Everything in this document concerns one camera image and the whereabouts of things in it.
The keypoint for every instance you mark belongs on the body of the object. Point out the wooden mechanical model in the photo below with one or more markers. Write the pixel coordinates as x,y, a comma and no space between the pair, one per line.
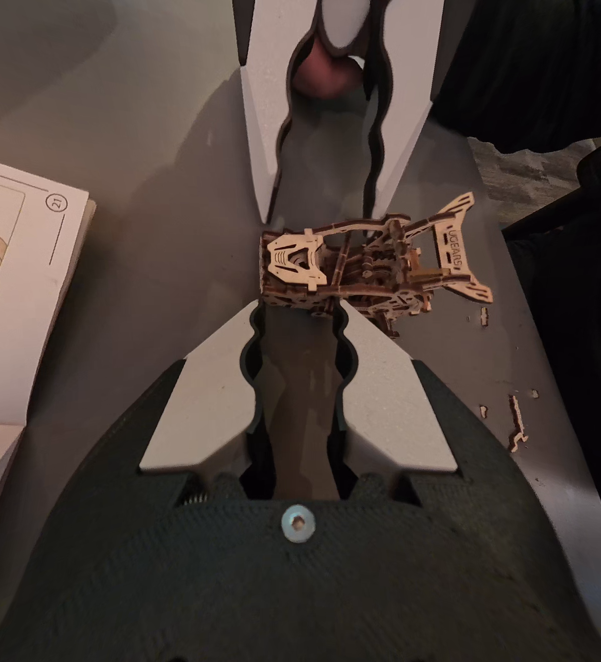
290,258

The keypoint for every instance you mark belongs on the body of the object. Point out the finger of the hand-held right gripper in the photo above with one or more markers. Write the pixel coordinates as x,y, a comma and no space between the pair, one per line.
409,77
264,77

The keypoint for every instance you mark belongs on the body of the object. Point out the person's right hand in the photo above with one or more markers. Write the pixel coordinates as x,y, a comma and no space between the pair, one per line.
326,75

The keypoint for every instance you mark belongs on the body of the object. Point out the toothed wooden strip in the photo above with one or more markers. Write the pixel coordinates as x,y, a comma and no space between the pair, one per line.
515,413

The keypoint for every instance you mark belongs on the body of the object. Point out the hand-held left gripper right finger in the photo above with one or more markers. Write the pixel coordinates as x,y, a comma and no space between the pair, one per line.
404,413

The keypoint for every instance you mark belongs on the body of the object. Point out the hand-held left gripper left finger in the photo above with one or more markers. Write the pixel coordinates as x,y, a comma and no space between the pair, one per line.
191,413

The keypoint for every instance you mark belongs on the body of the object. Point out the open instruction booklet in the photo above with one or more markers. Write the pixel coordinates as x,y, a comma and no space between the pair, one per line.
21,310

